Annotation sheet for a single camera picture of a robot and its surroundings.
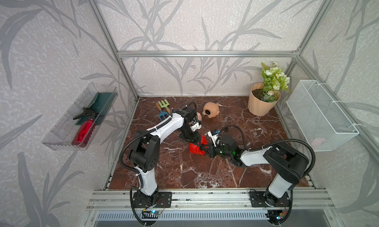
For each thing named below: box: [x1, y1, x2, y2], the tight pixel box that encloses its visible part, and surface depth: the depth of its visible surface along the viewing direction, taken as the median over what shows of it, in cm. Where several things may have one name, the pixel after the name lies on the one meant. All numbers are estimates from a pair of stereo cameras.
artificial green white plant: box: [260, 61, 291, 103], surface depth 96 cm
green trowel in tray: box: [73, 91, 116, 126], surface depth 67 cm
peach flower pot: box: [247, 82, 281, 117], surface depth 104 cm
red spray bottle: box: [71, 118, 97, 148], surface depth 59 cm
